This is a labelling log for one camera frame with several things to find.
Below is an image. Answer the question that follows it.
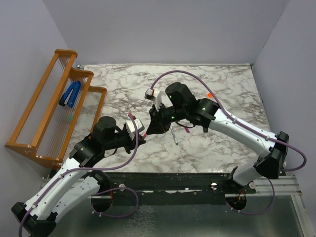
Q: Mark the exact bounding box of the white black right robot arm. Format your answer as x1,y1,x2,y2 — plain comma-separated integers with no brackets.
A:
145,82,289,193

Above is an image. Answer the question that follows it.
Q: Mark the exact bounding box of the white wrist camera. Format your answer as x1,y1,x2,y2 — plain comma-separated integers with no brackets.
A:
144,88,162,111
125,118,145,140

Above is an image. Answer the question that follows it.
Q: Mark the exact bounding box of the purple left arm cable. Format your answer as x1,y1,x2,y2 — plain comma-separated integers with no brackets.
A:
18,113,139,237

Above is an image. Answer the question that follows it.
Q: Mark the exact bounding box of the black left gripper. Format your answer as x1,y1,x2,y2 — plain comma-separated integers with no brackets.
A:
103,128,147,154

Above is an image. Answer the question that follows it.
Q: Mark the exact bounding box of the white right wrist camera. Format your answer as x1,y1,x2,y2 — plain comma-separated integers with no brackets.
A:
144,88,162,111

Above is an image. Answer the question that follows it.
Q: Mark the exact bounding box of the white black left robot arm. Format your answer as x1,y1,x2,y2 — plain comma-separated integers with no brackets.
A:
11,114,145,237

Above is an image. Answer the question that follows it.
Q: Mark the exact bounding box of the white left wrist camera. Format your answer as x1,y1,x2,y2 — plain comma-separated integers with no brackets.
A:
125,118,145,140

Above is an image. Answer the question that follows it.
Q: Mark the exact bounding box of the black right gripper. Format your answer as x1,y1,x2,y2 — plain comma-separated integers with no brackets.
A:
146,103,186,136

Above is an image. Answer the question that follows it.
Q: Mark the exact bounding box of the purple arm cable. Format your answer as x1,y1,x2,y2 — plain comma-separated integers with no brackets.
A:
149,70,308,216
18,113,139,237

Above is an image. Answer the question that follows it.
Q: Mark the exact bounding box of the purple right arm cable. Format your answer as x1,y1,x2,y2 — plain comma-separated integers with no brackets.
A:
149,70,308,216

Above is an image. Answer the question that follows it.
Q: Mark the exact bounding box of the orange wooden rack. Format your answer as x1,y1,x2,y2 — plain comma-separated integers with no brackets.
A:
5,49,107,169

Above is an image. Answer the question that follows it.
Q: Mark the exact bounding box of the blue stapler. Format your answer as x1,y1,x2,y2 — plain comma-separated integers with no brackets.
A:
58,81,81,108

